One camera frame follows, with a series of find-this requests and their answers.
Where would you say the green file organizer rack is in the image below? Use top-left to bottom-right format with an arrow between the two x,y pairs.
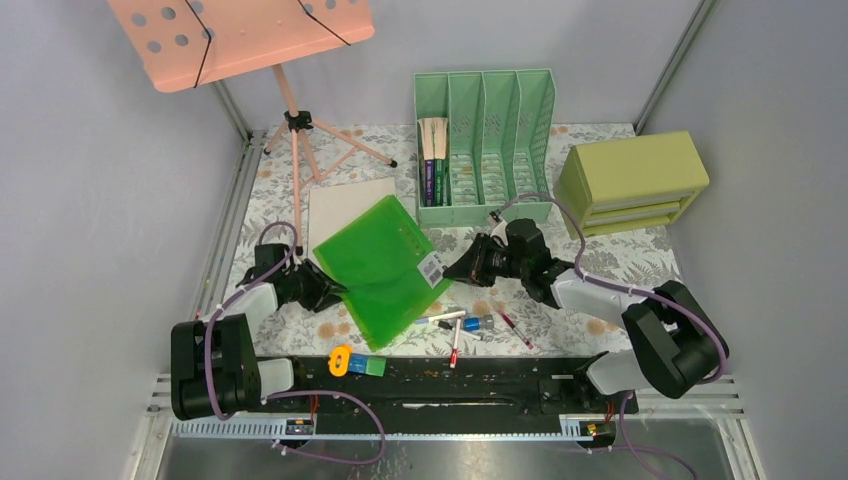
414,69 -> 556,228

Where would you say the green plastic folder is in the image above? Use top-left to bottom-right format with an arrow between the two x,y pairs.
313,195 -> 452,351

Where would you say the black white marker pen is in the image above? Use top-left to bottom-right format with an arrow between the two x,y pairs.
437,320 -> 485,342

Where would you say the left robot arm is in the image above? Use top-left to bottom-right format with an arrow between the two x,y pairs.
170,243 -> 348,421

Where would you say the red white marker pen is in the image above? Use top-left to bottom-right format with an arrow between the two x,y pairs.
449,318 -> 462,369

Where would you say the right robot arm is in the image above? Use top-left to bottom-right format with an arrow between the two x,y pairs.
444,219 -> 729,412

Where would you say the beige notebook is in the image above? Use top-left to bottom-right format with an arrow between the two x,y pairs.
306,178 -> 396,262

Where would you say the blue grey glue stick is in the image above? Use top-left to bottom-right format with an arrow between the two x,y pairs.
463,315 -> 494,332

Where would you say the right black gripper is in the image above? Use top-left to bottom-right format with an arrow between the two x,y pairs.
442,233 -> 529,288

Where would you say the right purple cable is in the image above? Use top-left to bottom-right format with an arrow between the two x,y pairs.
490,192 -> 730,480

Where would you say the treehouse paperback book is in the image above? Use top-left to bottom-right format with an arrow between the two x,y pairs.
433,117 -> 449,206

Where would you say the aluminium frame rail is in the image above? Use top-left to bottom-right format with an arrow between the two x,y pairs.
145,130 -> 267,442

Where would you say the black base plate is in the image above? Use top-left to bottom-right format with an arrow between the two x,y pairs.
254,356 -> 643,436

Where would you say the pink music stand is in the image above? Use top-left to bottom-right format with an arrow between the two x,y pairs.
108,0 -> 397,226

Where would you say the yellow blue green toy block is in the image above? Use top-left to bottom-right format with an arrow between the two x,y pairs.
328,345 -> 387,377

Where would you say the purple cable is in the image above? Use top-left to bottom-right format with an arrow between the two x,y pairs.
490,192 -> 730,480
202,221 -> 388,467

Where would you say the purple paperback book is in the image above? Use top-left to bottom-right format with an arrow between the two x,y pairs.
417,117 -> 435,207

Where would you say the olive green drawer box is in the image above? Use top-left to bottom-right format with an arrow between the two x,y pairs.
553,131 -> 710,240

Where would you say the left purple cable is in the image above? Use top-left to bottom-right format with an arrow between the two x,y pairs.
202,221 -> 388,467

